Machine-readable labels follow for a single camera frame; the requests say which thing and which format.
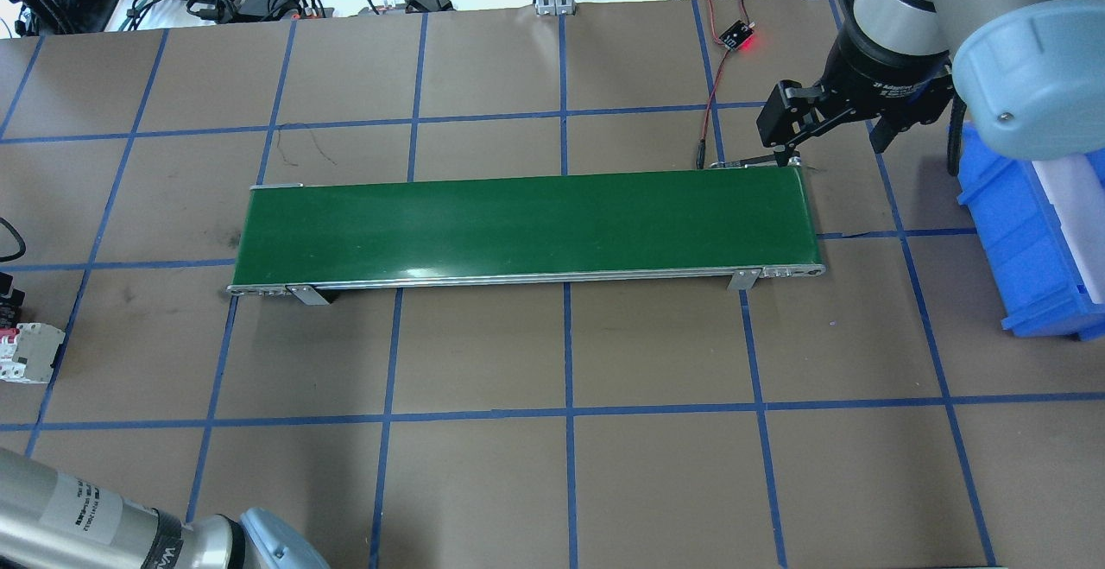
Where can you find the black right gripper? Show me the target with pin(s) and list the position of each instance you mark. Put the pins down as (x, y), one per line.
(882, 68)

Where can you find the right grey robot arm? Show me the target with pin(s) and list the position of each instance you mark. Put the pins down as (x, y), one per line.
(1028, 72)

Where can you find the green conveyor belt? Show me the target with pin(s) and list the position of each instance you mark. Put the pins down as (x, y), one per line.
(309, 241)

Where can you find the white red circuit breaker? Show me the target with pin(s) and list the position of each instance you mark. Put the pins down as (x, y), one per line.
(28, 352)

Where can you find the blue plastic bin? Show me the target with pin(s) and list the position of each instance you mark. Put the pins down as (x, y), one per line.
(1040, 223)

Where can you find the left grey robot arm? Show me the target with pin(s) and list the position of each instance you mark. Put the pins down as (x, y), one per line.
(50, 519)

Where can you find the small black controller board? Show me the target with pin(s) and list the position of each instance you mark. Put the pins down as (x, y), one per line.
(736, 35)

